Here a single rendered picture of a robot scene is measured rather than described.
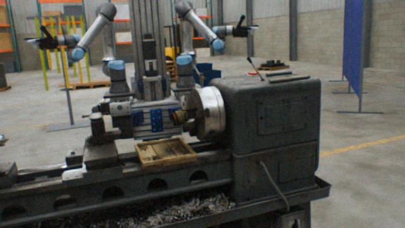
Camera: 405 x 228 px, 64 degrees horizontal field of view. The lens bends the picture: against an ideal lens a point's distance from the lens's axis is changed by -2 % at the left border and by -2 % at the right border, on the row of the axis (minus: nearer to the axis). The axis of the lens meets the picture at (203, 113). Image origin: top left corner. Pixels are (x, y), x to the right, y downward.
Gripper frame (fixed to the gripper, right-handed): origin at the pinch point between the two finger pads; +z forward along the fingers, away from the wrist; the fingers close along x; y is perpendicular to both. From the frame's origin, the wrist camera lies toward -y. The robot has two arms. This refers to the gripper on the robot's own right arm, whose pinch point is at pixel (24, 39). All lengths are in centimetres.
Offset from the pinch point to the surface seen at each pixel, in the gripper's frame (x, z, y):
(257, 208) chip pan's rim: -133, -93, 85
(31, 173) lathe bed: -67, 13, 63
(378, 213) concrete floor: -138, -232, 141
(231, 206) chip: -123, -82, 86
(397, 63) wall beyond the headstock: 334, -1198, 181
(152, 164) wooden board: -104, -42, 56
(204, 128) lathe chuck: -106, -74, 41
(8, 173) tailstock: -76, 23, 55
